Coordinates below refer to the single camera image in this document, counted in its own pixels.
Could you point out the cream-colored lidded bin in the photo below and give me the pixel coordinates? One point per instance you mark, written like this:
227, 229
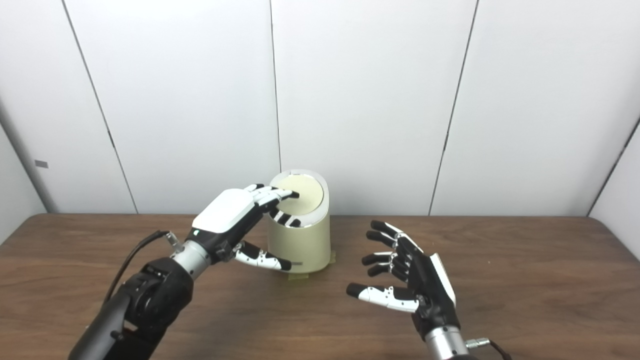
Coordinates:
310, 245

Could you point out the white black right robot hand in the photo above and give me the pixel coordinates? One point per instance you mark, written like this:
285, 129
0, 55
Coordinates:
432, 290

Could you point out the small grey wall tag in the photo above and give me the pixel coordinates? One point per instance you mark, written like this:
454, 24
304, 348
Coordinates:
41, 164

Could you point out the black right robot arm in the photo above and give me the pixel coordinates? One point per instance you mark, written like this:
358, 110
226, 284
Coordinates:
445, 345

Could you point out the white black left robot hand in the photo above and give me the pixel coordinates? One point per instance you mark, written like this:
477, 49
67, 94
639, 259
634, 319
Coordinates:
225, 212

